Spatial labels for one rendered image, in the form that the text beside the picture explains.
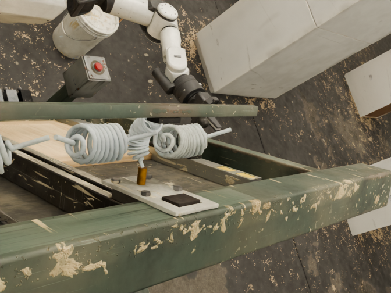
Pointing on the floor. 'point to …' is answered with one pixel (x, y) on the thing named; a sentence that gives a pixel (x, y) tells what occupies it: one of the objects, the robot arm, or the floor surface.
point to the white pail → (84, 32)
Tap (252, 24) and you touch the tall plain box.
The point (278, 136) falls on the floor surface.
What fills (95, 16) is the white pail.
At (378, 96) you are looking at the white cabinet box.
